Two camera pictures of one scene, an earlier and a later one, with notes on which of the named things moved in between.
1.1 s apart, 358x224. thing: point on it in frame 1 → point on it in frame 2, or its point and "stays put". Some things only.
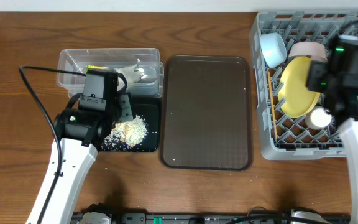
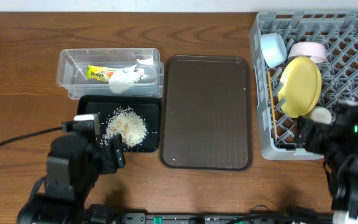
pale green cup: x=317 y=117 stays put
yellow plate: x=299 y=100 stays put
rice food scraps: x=128 y=134 stays put
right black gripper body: x=318 y=78 → x=322 y=141
